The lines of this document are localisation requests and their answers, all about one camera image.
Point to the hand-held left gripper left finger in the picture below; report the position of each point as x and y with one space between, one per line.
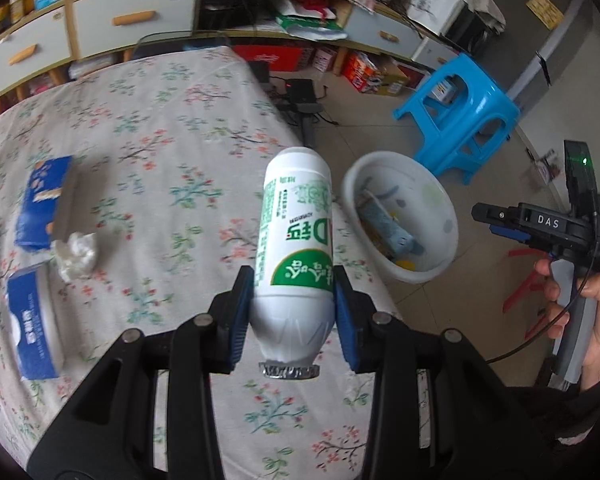
240 310

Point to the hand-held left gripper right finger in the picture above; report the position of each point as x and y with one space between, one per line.
347 320

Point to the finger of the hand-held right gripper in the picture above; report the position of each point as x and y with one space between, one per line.
510 234
497 214

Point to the white plastic bin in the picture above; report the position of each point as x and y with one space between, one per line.
430 195

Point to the white green drink bottle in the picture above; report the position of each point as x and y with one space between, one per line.
292 240

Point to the light blue milk carton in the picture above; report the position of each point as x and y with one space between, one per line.
385 225

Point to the person's right forearm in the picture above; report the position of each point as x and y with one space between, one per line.
555 425

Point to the blue plastic stool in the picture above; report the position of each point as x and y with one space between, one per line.
460 110

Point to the small white blue box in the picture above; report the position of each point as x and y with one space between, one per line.
442 91

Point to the floral tablecloth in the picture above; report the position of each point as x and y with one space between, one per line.
155 160

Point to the crumpled white tissue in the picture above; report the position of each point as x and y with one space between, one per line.
75 260

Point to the grey refrigerator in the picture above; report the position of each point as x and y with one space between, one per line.
555 45

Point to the black microwave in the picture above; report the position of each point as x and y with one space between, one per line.
472 25

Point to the red cardboard box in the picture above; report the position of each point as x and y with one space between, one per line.
365 72

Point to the flat blue snack box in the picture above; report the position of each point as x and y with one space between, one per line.
32 325

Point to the low wooden cabinet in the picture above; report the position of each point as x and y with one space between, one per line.
375 30

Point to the small blue snack box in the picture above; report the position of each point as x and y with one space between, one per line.
45 200

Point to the white drawing sheet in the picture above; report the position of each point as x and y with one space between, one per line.
430 0

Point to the black floor device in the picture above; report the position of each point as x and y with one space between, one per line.
302 92

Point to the red white patterned boxes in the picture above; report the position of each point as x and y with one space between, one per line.
300 57

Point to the green white plastic bag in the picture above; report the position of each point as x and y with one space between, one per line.
305 22

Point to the black chair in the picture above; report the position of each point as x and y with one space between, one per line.
180 40

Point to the wooden shelf cabinet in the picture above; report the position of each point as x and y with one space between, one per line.
130 15

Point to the yellow wall note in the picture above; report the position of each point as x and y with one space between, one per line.
545 7

